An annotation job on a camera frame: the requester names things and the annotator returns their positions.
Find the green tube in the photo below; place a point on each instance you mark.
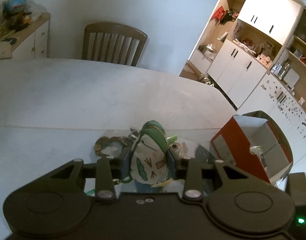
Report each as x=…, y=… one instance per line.
x=172, y=139

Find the striped plush toy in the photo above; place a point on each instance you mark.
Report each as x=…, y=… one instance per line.
x=180, y=150

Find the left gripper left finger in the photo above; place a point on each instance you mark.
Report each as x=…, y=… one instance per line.
x=105, y=167

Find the red white cardboard box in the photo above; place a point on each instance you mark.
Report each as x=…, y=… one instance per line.
x=255, y=143

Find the brown wooden chair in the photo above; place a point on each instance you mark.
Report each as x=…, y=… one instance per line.
x=113, y=43

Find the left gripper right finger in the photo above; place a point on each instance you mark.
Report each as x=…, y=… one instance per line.
x=183, y=168

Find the green white cartoon pouch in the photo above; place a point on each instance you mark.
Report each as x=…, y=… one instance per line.
x=148, y=155

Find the white tall storage cabinet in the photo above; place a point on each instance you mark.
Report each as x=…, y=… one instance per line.
x=252, y=50

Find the blue round toy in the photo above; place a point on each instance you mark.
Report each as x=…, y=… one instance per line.
x=14, y=6

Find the white wooden sideboard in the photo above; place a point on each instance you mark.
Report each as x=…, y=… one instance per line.
x=32, y=41

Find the small cardboard box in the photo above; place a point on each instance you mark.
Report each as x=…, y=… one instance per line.
x=5, y=50

